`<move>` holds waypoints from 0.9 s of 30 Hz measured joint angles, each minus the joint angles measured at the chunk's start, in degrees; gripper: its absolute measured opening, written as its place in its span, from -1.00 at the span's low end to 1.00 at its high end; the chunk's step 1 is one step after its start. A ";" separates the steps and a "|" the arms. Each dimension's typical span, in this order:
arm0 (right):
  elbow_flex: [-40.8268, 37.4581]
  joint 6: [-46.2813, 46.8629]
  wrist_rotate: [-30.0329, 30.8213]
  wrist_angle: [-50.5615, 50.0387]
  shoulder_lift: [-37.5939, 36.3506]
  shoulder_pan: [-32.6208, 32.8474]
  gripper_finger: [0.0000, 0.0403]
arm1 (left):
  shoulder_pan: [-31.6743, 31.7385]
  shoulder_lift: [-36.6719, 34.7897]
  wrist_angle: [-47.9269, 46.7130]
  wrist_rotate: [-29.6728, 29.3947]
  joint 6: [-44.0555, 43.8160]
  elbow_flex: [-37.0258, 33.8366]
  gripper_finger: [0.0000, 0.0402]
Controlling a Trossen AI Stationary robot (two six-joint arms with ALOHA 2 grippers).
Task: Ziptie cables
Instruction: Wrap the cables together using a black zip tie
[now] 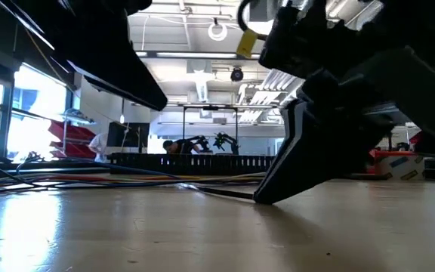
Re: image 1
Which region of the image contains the black background station frame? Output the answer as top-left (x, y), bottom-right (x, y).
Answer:
top-left (181, 104), bottom-right (239, 156)

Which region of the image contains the person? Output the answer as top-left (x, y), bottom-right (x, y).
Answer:
top-left (162, 138), bottom-right (203, 155)
top-left (88, 131), bottom-right (110, 164)

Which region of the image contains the black round ceiling fixture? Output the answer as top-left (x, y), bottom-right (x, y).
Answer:
top-left (230, 66), bottom-right (245, 82)

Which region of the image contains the black slotted cable duct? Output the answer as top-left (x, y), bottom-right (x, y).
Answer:
top-left (110, 152), bottom-right (278, 177)

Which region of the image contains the red storage bin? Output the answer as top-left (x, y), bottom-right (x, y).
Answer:
top-left (47, 120), bottom-right (97, 143)
top-left (49, 141), bottom-right (97, 159)

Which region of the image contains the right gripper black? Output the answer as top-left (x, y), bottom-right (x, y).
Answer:
top-left (253, 3), bottom-right (435, 205)

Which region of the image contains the grey metal shelf rack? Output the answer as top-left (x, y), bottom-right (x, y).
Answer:
top-left (61, 108), bottom-right (97, 159)

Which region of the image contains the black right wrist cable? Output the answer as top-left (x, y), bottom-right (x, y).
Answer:
top-left (237, 0), bottom-right (267, 41)

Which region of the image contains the red and white box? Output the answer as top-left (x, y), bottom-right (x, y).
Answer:
top-left (368, 149), bottom-right (426, 181)

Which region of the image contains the black monitor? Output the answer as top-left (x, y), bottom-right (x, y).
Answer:
top-left (106, 122), bottom-right (151, 149)

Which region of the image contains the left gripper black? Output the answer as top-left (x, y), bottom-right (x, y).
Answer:
top-left (0, 0), bottom-right (168, 112)

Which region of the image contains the yellow cable tag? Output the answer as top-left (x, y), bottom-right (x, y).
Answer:
top-left (236, 28), bottom-right (258, 59)

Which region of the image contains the white coiled cable ring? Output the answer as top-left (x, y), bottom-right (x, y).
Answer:
top-left (207, 21), bottom-right (229, 42)

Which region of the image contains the multicoloured wire bundle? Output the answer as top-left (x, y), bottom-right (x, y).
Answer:
top-left (0, 170), bottom-right (270, 198)

